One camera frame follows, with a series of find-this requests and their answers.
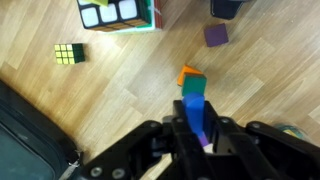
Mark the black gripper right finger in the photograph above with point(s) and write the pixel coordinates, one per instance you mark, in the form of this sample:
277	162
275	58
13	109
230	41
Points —
210	125

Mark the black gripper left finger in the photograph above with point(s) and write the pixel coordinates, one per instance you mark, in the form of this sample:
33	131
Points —
186	141

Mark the blue block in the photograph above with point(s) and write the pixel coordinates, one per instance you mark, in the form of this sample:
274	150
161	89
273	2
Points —
194	108

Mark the green top tower block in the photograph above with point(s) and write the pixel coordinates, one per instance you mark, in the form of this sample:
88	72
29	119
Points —
194	83

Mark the orange tower block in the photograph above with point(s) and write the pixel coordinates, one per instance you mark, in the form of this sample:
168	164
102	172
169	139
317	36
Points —
186	69

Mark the purple block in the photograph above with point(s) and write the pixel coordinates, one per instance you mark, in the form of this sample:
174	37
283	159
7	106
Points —
217	35

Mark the black lidded pot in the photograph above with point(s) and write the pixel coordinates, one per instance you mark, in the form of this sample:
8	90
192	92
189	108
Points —
226	9

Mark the small mini rubiks cube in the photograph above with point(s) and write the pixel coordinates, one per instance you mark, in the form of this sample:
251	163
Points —
69	53

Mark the dark green case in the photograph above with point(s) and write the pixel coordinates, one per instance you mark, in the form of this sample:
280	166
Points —
32	147

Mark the white large rubiks cube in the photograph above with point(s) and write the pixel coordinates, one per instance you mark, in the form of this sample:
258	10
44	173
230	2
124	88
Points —
155	20

